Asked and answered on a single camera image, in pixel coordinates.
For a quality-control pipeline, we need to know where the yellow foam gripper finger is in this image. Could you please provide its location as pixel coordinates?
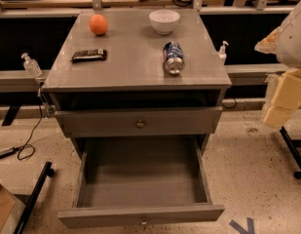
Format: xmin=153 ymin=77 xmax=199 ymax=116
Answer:
xmin=263 ymin=68 xmax=301 ymax=129
xmin=254 ymin=27 xmax=280 ymax=54

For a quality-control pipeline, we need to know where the blue pepsi can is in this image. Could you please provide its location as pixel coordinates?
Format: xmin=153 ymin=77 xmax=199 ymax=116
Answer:
xmin=163 ymin=41 xmax=185 ymax=75

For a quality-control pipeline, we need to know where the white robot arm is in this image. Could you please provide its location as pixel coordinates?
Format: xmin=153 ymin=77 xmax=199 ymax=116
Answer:
xmin=254 ymin=0 xmax=301 ymax=129

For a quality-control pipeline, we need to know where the closed middle drawer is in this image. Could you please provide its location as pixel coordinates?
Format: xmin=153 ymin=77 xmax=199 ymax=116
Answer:
xmin=56 ymin=106 xmax=222 ymax=137

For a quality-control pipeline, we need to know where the grey wooden drawer cabinet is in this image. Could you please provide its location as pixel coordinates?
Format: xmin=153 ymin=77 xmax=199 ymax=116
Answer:
xmin=42 ymin=9 xmax=231 ymax=152

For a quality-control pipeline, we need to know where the open bottom drawer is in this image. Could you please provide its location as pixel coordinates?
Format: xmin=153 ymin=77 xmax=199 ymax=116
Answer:
xmin=57 ymin=136 xmax=224 ymax=228

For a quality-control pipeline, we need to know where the white pump bottle right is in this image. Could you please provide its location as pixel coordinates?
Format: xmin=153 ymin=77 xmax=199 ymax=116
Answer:
xmin=217 ymin=41 xmax=229 ymax=63

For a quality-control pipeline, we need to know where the black stand leg right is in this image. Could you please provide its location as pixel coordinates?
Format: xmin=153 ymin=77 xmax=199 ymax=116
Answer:
xmin=280 ymin=127 xmax=301 ymax=179

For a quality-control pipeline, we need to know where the black stand leg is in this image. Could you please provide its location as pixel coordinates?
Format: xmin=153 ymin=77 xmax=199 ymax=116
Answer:
xmin=14 ymin=162 xmax=55 ymax=234
xmin=280 ymin=127 xmax=301 ymax=179

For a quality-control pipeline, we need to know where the white bowl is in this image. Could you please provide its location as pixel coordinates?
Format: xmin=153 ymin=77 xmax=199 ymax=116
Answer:
xmin=149 ymin=10 xmax=180 ymax=35

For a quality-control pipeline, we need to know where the orange fruit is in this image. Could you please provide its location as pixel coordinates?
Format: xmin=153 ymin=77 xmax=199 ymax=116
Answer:
xmin=89 ymin=15 xmax=108 ymax=35

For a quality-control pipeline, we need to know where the dark snack bar wrapper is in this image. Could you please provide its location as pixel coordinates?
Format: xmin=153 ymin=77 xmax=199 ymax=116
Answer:
xmin=71 ymin=49 xmax=108 ymax=62

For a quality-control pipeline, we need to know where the clear sanitizer bottle left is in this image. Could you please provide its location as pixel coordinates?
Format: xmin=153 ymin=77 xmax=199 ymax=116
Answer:
xmin=21 ymin=53 xmax=42 ymax=78

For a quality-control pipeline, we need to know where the black stand leg left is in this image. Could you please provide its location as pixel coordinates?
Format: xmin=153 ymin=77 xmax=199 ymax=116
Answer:
xmin=14 ymin=162 xmax=55 ymax=234

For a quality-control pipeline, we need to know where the black power adapter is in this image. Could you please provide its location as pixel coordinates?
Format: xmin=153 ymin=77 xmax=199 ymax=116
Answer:
xmin=0 ymin=147 xmax=15 ymax=159

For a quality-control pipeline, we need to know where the cardboard box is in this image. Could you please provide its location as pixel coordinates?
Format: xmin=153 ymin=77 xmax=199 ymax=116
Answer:
xmin=0 ymin=183 xmax=25 ymax=234

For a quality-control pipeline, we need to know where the black power cable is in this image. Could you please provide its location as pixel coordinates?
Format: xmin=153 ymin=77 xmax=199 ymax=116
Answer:
xmin=16 ymin=96 xmax=44 ymax=161

